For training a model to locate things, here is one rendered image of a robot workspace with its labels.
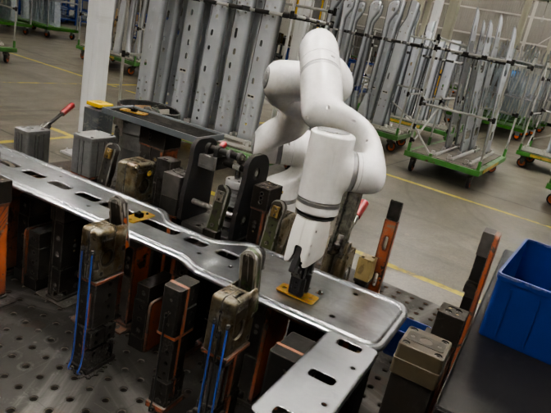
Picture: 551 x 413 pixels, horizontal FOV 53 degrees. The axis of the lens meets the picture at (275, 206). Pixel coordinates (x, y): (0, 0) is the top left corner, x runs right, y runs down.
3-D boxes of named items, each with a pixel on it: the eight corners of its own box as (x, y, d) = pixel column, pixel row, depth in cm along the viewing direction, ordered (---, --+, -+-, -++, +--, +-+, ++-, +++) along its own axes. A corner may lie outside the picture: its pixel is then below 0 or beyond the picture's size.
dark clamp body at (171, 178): (135, 295, 159) (151, 169, 147) (165, 281, 171) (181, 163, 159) (164, 310, 155) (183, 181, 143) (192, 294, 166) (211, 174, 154)
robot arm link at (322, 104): (363, 100, 125) (377, 206, 106) (295, 88, 123) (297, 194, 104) (378, 69, 118) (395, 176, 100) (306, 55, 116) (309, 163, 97)
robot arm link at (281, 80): (297, 172, 182) (248, 167, 181) (298, 139, 186) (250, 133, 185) (329, 94, 135) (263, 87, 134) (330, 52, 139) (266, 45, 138)
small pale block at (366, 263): (322, 393, 132) (358, 256, 121) (328, 387, 135) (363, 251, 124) (335, 400, 131) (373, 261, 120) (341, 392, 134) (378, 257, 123)
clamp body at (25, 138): (2, 233, 180) (6, 125, 168) (31, 225, 189) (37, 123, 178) (22, 243, 176) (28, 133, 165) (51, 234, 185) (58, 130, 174)
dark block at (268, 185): (226, 328, 152) (253, 183, 139) (239, 318, 158) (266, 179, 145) (241, 335, 150) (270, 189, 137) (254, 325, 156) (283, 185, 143)
